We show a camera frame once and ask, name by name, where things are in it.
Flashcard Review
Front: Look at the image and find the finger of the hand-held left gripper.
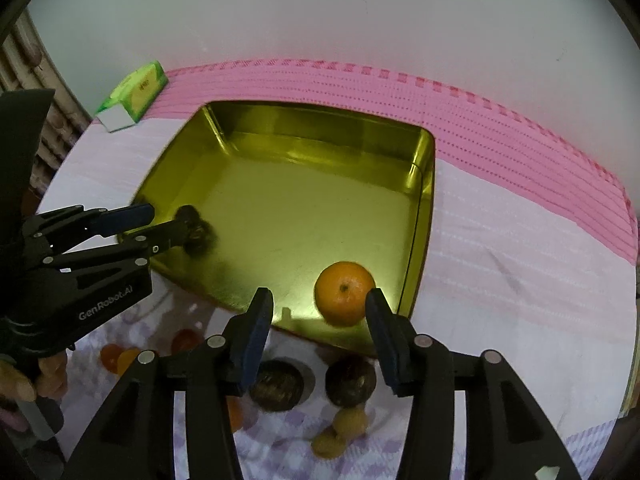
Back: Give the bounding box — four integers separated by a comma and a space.
42, 217, 201, 275
20, 203, 156, 252

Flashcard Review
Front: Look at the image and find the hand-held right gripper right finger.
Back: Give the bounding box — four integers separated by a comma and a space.
364, 287, 583, 480

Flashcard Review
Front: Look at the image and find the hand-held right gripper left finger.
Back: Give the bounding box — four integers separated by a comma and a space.
62, 286, 275, 480

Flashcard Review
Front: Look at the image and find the dark passion fruit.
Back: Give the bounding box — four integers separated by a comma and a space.
172, 205, 218, 256
325, 355, 377, 408
249, 360, 304, 413

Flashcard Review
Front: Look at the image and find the red tomato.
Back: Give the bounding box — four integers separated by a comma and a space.
171, 329, 201, 356

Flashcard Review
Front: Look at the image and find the orange mandarin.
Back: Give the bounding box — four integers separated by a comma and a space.
314, 261, 376, 326

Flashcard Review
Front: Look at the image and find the gold metal tray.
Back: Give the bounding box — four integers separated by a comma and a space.
117, 101, 436, 358

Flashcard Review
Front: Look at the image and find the person's left hand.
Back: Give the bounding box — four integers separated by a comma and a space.
0, 352, 68, 433

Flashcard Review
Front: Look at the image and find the green tissue box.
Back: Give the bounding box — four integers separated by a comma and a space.
95, 60, 168, 133

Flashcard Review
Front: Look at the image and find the pink checked tablecloth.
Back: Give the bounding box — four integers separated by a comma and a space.
37, 59, 640, 480

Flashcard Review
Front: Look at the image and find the beige ribbed radiator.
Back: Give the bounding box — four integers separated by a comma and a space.
0, 15, 91, 211

